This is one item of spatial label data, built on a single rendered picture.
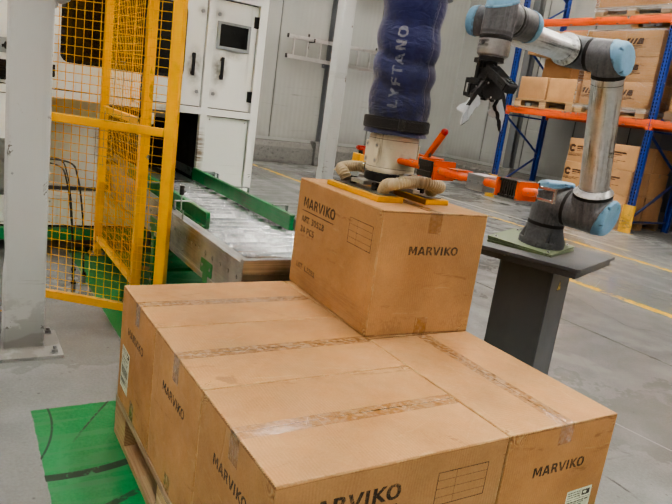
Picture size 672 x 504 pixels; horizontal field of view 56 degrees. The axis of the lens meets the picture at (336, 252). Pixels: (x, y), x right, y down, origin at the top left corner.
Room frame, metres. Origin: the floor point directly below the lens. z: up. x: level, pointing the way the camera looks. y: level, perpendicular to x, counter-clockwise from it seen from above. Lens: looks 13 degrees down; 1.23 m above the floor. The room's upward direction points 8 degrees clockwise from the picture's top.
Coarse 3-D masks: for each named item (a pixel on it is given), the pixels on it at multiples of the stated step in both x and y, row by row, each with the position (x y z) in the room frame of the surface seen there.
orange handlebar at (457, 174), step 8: (400, 160) 2.12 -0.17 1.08; (408, 160) 2.09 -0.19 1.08; (416, 160) 2.12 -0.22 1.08; (440, 168) 1.95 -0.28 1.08; (448, 168) 1.91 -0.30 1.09; (456, 168) 1.92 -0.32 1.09; (448, 176) 1.92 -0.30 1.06; (456, 176) 1.88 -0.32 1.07; (464, 176) 1.85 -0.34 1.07; (488, 184) 1.76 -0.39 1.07; (528, 192) 1.65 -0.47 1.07; (536, 192) 1.66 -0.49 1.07
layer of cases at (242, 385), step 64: (128, 320) 1.96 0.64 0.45; (192, 320) 1.79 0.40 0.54; (256, 320) 1.87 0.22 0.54; (320, 320) 1.95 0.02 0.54; (128, 384) 1.91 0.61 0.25; (192, 384) 1.42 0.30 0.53; (256, 384) 1.43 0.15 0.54; (320, 384) 1.48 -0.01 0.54; (384, 384) 1.53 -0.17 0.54; (448, 384) 1.59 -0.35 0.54; (512, 384) 1.65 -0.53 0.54; (192, 448) 1.38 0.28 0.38; (256, 448) 1.14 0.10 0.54; (320, 448) 1.17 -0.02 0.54; (384, 448) 1.21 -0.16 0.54; (448, 448) 1.25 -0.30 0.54; (512, 448) 1.35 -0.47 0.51; (576, 448) 1.48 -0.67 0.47
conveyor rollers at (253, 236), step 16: (192, 192) 4.10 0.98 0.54; (208, 192) 4.16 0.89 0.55; (208, 208) 3.60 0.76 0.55; (224, 208) 3.66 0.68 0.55; (240, 208) 3.72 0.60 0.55; (224, 224) 3.27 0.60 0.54; (240, 224) 3.32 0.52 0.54; (256, 224) 3.37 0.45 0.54; (272, 224) 3.42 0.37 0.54; (224, 240) 2.89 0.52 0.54; (240, 240) 2.94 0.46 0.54; (256, 240) 2.98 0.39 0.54; (272, 240) 3.03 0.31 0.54; (288, 240) 3.07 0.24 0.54; (256, 256) 2.69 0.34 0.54; (272, 256) 2.73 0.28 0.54; (288, 256) 2.77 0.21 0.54
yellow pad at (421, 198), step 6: (396, 192) 2.24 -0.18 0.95; (402, 192) 2.21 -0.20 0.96; (408, 192) 2.21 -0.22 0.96; (420, 192) 2.20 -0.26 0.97; (408, 198) 2.18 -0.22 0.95; (414, 198) 2.15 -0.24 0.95; (420, 198) 2.12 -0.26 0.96; (426, 198) 2.12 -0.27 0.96; (432, 198) 2.14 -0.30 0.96; (438, 198) 2.16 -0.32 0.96; (426, 204) 2.10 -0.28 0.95; (432, 204) 2.11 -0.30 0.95; (438, 204) 2.13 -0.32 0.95; (444, 204) 2.14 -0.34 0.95
